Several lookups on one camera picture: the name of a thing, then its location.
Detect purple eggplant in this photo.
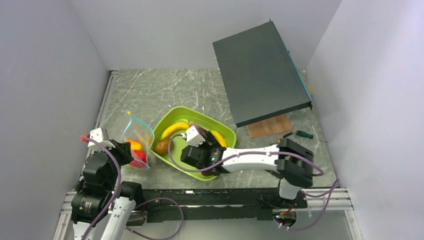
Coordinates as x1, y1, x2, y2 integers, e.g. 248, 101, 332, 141
188, 121, 217, 143

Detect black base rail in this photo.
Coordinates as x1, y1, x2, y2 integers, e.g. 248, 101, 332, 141
128, 188, 308, 226

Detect green handled screwdriver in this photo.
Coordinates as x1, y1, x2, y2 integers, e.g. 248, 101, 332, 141
294, 130, 327, 143

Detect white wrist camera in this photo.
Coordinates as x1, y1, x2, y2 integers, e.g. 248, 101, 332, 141
80, 127, 115, 151
183, 126, 206, 147

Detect red apple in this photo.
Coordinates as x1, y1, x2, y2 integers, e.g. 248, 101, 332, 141
129, 150, 149, 169

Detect dark grey tilted panel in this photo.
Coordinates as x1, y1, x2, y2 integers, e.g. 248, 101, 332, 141
212, 20, 313, 128

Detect wooden board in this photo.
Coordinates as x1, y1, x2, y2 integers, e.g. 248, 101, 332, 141
246, 114, 293, 138

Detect green plastic tray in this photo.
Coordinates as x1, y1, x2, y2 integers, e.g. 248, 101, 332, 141
151, 106, 237, 182

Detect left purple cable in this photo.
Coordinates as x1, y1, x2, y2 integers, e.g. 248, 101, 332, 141
79, 137, 185, 240

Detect clear zip top bag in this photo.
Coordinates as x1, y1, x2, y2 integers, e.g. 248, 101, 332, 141
120, 111, 155, 170

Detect orange mango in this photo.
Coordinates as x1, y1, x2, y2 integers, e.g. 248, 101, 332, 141
127, 139, 143, 151

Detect right yellow banana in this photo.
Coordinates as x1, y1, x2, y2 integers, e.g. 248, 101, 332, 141
210, 130, 228, 148

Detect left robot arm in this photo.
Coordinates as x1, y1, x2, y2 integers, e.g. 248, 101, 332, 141
71, 140, 145, 240

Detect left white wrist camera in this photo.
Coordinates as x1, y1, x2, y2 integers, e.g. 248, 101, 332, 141
80, 127, 115, 151

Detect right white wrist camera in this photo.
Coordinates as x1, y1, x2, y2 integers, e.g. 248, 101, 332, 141
183, 126, 206, 147

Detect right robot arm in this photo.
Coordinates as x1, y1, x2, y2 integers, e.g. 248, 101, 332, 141
180, 139, 317, 208

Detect yellow banana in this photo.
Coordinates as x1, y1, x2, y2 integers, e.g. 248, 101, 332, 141
210, 130, 228, 148
160, 121, 190, 140

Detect orange handled pliers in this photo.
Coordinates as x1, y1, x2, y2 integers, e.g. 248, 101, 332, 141
277, 132, 293, 143

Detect left yellow banana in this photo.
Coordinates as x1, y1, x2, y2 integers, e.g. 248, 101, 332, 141
160, 121, 190, 140

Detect brown kiwi potato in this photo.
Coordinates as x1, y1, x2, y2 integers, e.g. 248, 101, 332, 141
154, 137, 171, 156

